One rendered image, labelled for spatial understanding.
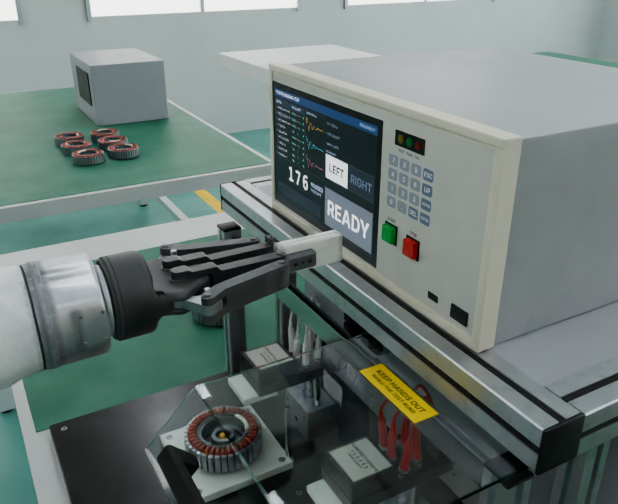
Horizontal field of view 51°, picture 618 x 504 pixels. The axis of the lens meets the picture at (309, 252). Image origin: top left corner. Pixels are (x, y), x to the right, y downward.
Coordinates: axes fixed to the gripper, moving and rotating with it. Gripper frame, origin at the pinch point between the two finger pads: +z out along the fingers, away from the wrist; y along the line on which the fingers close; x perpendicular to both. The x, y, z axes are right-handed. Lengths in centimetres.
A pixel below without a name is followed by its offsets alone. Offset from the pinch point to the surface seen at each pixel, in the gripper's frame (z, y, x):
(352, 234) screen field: 10.0, -7.5, -3.0
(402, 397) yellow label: 4.0, 11.4, -11.8
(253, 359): 2.4, -21.0, -26.2
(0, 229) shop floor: -17, -334, -118
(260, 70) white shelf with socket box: 38, -92, 1
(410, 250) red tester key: 9.4, 4.2, -0.3
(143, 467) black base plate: -14.5, -24.0, -41.3
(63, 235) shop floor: 13, -308, -118
